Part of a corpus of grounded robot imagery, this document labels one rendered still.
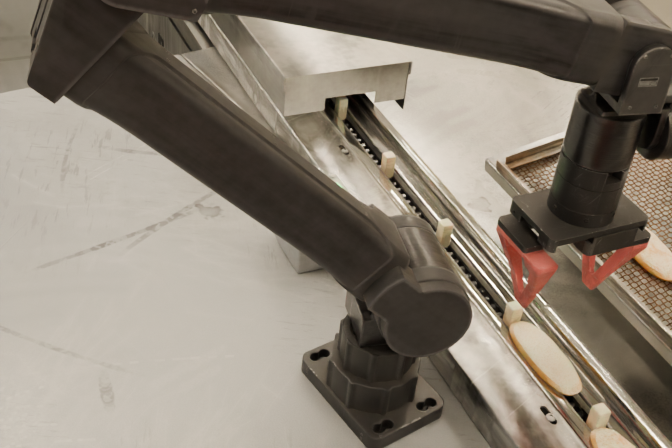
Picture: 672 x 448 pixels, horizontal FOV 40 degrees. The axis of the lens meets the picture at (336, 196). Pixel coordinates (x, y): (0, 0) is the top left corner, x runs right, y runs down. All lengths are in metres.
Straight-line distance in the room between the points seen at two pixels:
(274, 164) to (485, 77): 0.81
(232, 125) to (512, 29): 0.21
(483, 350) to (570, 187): 0.20
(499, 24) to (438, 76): 0.76
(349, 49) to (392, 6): 0.62
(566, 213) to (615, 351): 0.25
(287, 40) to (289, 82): 0.10
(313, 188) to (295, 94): 0.50
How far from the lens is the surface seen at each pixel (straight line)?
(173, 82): 0.62
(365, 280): 0.74
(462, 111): 1.33
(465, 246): 1.03
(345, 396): 0.85
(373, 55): 1.23
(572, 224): 0.80
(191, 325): 0.94
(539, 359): 0.91
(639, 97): 0.72
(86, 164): 1.17
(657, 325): 0.93
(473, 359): 0.88
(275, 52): 1.21
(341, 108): 1.22
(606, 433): 0.87
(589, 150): 0.76
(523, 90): 1.42
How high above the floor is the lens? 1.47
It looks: 36 degrees down
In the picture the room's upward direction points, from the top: 6 degrees clockwise
